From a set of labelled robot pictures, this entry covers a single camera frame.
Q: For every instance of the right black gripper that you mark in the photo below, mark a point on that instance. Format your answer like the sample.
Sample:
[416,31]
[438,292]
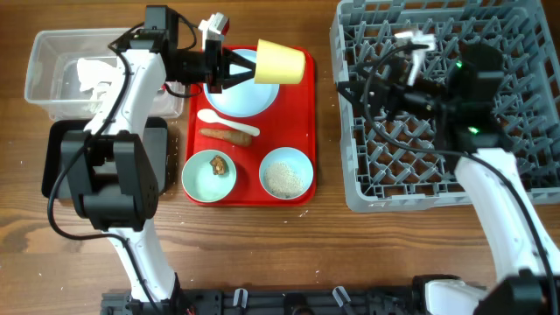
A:
[397,88]

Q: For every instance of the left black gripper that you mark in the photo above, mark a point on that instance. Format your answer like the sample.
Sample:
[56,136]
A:
[222,80]

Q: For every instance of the yellow plastic cup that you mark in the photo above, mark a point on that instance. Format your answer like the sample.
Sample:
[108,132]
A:
[278,64]

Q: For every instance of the brown carrot-like food scrap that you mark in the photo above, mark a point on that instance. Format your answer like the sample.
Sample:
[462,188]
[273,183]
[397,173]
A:
[234,137]

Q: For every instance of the light blue bowl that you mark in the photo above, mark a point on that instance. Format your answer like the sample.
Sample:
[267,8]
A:
[298,161]

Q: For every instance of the green bowl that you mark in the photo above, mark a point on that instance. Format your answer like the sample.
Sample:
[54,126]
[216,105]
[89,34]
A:
[200,182]

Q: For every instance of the white rice grains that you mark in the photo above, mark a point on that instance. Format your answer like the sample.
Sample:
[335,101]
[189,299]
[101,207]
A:
[282,181]

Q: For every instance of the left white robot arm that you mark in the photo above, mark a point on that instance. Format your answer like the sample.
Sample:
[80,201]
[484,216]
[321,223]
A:
[107,188]

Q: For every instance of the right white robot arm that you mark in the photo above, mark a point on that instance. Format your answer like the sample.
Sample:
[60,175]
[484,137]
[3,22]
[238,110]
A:
[479,154]

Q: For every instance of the grey dishwasher rack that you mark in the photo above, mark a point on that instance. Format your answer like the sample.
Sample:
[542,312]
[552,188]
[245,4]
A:
[395,161]

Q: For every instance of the black rectangular waste tray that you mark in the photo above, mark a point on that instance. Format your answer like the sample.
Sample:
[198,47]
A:
[155,138]

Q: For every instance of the light blue round plate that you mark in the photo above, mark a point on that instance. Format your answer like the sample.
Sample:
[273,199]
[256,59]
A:
[243,100]

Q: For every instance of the white plastic spoon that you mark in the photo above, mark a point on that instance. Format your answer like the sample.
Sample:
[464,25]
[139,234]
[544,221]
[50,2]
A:
[208,115]

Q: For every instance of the red plastic tray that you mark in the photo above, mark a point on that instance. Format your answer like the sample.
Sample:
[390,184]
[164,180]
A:
[288,122]

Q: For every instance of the crumpled white tissue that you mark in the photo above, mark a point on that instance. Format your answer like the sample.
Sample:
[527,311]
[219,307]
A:
[95,77]

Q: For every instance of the clear plastic bin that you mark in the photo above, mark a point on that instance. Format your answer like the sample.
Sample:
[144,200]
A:
[52,81]

